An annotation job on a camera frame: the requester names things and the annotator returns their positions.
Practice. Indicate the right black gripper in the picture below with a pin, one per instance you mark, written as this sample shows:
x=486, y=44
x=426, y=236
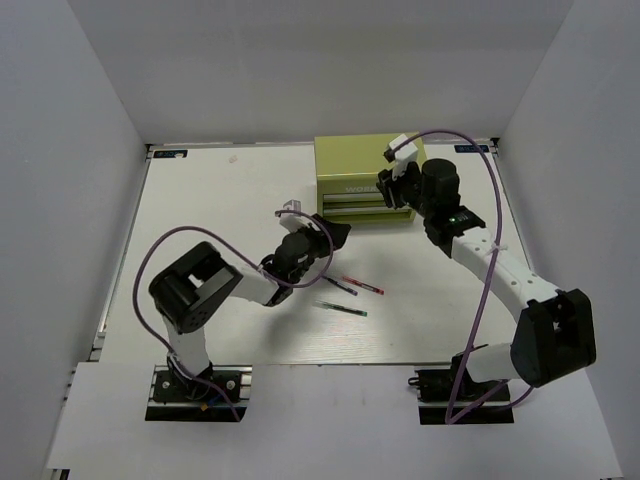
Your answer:
x=386, y=185

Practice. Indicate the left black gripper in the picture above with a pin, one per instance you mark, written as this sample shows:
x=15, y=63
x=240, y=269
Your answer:
x=337, y=232

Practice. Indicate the chest drawer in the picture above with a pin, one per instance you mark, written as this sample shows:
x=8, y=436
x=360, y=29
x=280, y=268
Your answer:
x=362, y=197

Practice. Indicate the green metal drawer chest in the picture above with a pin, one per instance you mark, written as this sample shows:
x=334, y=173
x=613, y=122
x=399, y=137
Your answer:
x=350, y=164

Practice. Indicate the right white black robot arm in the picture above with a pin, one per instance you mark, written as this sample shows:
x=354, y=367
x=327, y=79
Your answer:
x=554, y=334

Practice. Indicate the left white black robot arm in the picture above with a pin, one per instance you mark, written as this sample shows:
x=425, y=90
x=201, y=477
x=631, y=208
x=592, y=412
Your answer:
x=189, y=292

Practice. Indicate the red gel pen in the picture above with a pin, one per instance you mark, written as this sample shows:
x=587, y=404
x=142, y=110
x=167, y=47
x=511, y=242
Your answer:
x=363, y=285

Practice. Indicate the purple gel pen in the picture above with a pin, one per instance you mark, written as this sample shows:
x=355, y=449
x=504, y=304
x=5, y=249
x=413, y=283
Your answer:
x=341, y=286

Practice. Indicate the green gel pen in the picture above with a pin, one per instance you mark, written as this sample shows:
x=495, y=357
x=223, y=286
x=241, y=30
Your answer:
x=340, y=308

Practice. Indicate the right blue table label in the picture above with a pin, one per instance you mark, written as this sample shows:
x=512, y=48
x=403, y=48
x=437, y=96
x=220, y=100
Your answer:
x=459, y=148

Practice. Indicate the blue table label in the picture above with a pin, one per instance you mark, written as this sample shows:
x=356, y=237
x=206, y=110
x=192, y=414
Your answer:
x=459, y=148
x=170, y=154

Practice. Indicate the left blue table label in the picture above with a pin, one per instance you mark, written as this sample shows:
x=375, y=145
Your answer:
x=170, y=154

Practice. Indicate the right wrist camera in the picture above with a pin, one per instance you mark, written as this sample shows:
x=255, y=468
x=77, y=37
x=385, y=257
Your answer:
x=401, y=153

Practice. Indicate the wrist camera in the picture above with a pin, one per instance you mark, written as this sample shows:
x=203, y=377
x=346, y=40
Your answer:
x=401, y=153
x=291, y=217

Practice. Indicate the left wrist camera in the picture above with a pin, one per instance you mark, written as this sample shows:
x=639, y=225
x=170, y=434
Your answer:
x=291, y=217

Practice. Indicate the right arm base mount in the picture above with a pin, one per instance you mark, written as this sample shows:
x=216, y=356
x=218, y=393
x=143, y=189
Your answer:
x=433, y=387

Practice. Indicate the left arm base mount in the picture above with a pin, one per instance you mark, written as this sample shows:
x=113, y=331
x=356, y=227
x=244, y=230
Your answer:
x=169, y=400

